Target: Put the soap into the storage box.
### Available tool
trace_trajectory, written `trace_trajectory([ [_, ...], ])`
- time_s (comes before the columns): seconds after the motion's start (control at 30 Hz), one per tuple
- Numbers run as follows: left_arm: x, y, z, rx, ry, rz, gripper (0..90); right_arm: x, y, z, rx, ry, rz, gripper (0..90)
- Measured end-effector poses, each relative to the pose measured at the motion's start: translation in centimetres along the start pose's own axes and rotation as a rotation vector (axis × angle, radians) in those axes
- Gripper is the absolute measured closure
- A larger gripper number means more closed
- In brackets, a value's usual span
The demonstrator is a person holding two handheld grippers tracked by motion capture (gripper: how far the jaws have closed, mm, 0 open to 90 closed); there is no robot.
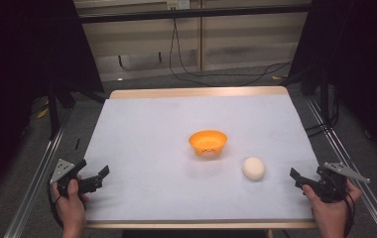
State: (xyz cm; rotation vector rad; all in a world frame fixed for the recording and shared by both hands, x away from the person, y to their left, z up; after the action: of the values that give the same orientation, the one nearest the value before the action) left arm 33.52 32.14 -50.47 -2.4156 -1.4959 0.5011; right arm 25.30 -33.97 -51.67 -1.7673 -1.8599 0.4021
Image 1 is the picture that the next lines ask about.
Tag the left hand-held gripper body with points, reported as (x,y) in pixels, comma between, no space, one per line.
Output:
(64,172)

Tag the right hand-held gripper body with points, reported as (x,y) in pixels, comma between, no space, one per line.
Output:
(333,185)

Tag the person's right hand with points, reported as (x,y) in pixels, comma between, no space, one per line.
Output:
(330,214)

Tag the person's left hand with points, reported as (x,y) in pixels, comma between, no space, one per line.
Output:
(70,208)

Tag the white round bun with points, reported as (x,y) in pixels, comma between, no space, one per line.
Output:
(253,168)

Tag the white table cloth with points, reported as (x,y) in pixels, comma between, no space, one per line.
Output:
(163,165)

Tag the black metal stand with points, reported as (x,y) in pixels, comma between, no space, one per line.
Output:
(53,112)
(324,99)

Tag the orange plastic bowl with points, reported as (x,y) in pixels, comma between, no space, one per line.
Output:
(208,142)

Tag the black curtain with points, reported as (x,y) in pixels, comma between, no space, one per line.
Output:
(358,59)
(21,66)

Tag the wooden table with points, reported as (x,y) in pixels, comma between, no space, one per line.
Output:
(196,92)

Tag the black horizontal bar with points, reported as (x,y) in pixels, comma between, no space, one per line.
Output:
(189,13)

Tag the metal floor rail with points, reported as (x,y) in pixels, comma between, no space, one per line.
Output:
(351,158)
(34,185)

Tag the white wall socket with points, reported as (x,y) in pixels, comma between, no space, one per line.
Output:
(178,4)

